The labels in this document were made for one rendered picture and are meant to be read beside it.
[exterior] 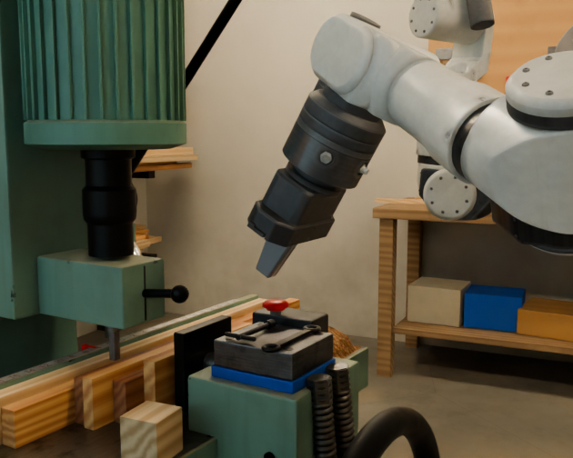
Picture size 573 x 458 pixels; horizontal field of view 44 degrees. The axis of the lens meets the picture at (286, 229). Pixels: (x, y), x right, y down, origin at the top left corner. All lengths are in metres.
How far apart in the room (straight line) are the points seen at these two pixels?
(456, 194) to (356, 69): 0.47
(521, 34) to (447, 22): 2.91
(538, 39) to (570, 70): 3.46
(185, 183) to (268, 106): 0.78
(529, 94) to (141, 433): 0.46
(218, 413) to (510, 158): 0.41
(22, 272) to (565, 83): 0.62
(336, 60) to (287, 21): 3.72
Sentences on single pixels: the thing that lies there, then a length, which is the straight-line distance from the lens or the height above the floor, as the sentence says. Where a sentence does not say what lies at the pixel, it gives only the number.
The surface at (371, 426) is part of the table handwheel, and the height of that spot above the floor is 0.95.
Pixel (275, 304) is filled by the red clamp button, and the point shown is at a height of 1.02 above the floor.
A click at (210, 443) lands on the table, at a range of 0.76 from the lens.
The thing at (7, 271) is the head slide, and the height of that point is 1.06.
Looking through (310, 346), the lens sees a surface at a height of 1.00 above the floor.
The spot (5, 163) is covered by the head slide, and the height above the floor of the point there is 1.18.
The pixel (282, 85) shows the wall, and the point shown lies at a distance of 4.38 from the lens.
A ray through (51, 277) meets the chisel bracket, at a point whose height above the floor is 1.05.
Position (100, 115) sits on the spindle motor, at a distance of 0.74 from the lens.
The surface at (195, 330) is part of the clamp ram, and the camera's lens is 0.81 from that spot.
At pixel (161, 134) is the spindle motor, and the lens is 0.76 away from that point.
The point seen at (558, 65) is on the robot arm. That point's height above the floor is 1.26.
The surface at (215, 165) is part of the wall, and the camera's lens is 4.59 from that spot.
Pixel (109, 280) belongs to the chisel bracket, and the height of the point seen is 1.05.
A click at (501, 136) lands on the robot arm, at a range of 0.51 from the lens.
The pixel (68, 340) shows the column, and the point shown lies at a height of 0.92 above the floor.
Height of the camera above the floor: 1.21
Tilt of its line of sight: 8 degrees down
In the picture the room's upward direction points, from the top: straight up
